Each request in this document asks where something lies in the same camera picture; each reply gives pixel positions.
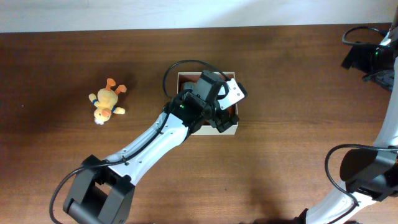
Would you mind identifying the yellow duck plush toy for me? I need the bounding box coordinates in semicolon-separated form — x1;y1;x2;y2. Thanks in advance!
88;78;127;125

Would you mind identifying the yellow grey toy truck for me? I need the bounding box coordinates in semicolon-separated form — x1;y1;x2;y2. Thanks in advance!
180;82;196;92

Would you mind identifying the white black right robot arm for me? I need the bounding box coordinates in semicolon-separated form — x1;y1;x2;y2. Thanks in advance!
293;19;397;224

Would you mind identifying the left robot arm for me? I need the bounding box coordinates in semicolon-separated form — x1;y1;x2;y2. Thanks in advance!
63;70;247;224

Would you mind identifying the white cardboard box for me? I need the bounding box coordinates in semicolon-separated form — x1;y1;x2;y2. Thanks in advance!
177;72;239;136

